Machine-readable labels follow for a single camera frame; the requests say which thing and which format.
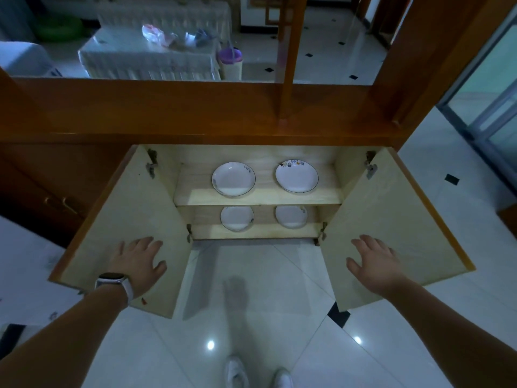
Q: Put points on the person's right hand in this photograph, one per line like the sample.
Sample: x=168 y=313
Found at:
x=377 y=268

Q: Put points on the blue white plastic bag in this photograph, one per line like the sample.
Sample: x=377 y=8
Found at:
x=200 y=38

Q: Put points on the person's left white shoe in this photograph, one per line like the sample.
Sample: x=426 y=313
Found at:
x=236 y=373

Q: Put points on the metal door hinge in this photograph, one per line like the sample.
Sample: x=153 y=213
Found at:
x=151 y=165
x=322 y=232
x=189 y=234
x=369 y=165

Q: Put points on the brown wooden cabinet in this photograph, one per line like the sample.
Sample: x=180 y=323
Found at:
x=202 y=109

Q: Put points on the person's left hand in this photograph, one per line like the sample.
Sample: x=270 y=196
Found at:
x=139 y=266

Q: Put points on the person's left forearm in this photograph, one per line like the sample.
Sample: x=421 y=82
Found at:
x=52 y=343

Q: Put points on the glass sliding door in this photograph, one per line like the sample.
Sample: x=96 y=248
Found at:
x=484 y=96

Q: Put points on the person's right white shoe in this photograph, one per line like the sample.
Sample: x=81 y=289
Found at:
x=282 y=379

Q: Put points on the sofa with white cover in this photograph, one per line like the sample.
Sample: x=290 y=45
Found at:
x=24 y=58

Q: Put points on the trash bin with purple lid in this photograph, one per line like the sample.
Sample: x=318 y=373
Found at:
x=230 y=64

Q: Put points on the white cartoon print plate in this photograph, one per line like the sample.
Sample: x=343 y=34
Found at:
x=291 y=216
x=237 y=218
x=297 y=176
x=233 y=179

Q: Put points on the person's white shoe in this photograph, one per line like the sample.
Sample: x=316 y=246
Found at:
x=282 y=379
x=236 y=373

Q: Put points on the coffee table with white cloth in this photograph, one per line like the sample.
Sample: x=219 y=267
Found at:
x=141 y=60

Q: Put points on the person's right forearm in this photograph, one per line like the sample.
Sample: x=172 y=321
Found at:
x=456 y=339

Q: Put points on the pink white plastic bag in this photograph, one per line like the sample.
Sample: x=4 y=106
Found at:
x=155 y=35

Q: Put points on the smartwatch with white band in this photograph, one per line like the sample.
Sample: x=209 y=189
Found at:
x=115 y=280

